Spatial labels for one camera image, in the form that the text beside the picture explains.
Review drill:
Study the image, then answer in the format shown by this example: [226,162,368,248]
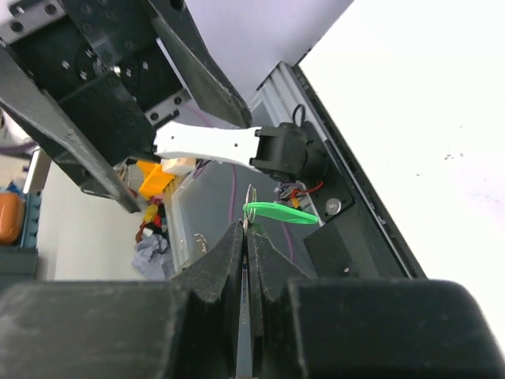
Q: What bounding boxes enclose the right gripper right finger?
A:
[247,225,504,378]

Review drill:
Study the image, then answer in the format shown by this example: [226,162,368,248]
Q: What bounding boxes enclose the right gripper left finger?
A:
[1,223,243,378]

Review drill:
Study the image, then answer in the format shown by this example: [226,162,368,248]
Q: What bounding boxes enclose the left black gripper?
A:
[1,0,253,213]

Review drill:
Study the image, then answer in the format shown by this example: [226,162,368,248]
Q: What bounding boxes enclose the green key tag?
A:
[243,202,319,225]

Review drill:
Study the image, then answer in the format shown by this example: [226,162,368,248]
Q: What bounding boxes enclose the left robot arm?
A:
[1,1,326,212]

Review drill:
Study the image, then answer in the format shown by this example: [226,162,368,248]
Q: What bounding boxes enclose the blue crumpled cloth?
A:
[132,234,174,280]

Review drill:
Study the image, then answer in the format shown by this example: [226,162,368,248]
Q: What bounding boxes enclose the white box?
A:
[161,157,196,176]

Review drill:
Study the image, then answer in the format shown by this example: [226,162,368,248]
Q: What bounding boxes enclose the yellow bin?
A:
[137,160,175,200]

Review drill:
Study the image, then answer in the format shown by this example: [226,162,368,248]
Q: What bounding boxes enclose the orange case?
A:
[0,192,24,246]

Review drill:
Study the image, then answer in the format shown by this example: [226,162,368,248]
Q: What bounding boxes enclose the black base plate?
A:
[293,66,427,279]

